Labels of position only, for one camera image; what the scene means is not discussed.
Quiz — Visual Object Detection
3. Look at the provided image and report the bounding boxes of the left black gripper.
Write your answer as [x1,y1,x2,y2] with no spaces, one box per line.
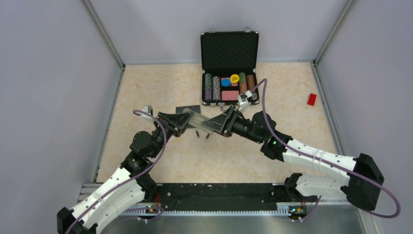
[150,111,195,158]

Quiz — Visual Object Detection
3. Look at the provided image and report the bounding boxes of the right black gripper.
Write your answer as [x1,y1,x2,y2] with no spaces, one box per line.
[203,105,264,144]

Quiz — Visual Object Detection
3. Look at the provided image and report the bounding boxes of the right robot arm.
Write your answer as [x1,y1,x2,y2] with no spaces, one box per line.
[202,106,384,211]

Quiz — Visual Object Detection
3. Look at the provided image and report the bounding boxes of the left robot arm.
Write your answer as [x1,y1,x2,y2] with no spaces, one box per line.
[57,110,193,234]

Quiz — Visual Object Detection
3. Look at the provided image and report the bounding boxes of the black foam battery tray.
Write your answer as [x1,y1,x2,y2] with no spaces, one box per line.
[175,105,201,114]

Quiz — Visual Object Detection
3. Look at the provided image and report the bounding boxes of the pink card deck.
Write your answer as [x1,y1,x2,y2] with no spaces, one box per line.
[221,90,240,101]

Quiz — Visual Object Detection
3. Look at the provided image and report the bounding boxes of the blue round chip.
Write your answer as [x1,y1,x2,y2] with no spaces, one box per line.
[221,78,231,87]

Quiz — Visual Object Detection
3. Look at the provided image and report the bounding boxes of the yellow round chip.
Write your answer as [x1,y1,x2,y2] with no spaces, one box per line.
[230,74,240,83]

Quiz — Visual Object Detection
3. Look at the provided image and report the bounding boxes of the black poker chip case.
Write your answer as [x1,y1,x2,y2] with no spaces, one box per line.
[200,30,259,106]

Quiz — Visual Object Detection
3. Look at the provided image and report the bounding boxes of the red toy brick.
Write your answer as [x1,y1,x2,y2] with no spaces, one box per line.
[307,93,317,106]

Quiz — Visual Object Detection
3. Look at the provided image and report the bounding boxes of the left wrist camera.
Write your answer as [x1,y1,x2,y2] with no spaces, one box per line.
[140,105,153,121]

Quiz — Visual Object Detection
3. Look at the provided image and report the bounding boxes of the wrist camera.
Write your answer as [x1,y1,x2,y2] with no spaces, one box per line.
[140,105,153,121]
[237,90,258,113]

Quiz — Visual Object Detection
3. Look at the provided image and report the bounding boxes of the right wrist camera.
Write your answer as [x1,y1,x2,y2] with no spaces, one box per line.
[237,90,258,113]

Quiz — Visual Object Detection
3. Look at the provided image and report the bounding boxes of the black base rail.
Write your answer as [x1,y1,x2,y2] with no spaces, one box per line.
[126,182,307,213]

